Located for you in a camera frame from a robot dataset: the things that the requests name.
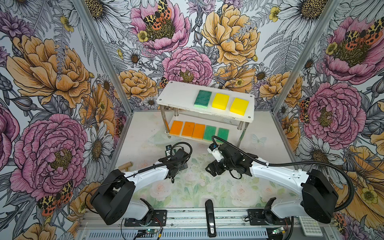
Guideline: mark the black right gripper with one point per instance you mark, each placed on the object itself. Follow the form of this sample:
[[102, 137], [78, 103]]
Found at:
[[215, 164]]

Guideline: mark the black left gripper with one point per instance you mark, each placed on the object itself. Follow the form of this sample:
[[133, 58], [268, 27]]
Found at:
[[183, 166]]

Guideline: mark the light green sponge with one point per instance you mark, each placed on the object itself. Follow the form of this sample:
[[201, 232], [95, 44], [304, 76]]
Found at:
[[222, 134], [209, 132]]

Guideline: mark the orange sponge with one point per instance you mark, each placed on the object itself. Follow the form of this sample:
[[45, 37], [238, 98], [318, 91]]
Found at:
[[188, 129], [176, 128], [199, 131]]

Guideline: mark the yellow sponge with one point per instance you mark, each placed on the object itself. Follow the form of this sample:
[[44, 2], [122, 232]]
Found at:
[[239, 106]]

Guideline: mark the yellow sponge block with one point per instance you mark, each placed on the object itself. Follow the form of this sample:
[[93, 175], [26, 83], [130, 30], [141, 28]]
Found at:
[[220, 101]]

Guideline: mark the dark green scouring sponge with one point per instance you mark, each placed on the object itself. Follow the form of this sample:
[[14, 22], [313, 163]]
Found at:
[[202, 100]]

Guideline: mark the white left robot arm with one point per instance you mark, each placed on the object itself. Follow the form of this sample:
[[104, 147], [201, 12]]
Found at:
[[113, 199]]

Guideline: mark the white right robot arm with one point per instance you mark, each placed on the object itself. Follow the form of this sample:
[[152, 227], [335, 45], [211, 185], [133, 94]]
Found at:
[[314, 196]]

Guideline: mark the white two-tier metal shelf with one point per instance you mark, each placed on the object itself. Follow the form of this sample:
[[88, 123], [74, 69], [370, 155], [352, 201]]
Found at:
[[176, 103]]

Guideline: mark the small wooden mallet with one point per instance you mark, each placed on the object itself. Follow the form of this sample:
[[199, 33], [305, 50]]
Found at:
[[125, 167]]

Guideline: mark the black stapler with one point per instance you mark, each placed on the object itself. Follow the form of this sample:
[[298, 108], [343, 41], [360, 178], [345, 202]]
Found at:
[[210, 217]]

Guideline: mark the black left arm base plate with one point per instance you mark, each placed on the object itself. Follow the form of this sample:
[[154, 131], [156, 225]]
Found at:
[[158, 219]]

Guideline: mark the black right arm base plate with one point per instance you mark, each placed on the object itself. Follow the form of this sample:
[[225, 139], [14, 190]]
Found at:
[[261, 217]]

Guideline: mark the aluminium front rail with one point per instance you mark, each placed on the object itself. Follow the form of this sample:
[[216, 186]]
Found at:
[[192, 224]]

